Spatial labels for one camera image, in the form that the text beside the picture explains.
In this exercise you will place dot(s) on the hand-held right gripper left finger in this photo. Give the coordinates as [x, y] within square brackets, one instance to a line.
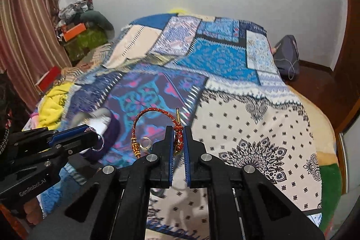
[168, 157]

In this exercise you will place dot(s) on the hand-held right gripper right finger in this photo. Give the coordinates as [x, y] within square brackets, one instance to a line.
[187, 157]

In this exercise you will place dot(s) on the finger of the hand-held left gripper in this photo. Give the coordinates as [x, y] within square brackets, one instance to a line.
[71, 133]
[78, 146]

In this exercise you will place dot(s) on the purple jewelry box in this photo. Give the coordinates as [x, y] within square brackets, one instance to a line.
[112, 130]

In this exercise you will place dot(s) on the yellow cloth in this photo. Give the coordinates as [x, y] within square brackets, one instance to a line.
[53, 105]

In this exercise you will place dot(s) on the dark cloth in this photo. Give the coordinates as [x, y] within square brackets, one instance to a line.
[11, 105]

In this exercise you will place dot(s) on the red box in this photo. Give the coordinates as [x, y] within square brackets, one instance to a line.
[47, 79]

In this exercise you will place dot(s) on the patchwork printed bedspread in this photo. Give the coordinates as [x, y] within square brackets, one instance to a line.
[225, 82]

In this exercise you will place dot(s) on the green printed cloth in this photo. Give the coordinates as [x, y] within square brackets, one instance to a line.
[84, 44]

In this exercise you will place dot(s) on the orange box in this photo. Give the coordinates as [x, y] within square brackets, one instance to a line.
[74, 32]

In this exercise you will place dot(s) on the dark green cushion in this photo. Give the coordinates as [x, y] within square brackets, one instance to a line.
[98, 19]

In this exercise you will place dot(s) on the striped brown curtain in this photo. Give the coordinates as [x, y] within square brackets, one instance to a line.
[25, 23]

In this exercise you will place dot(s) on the pile of clothes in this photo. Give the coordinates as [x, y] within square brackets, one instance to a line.
[73, 8]

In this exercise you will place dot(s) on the beige and green blanket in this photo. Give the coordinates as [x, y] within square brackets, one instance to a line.
[326, 150]

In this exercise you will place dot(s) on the dark grey bag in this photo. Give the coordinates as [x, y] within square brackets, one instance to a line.
[287, 54]

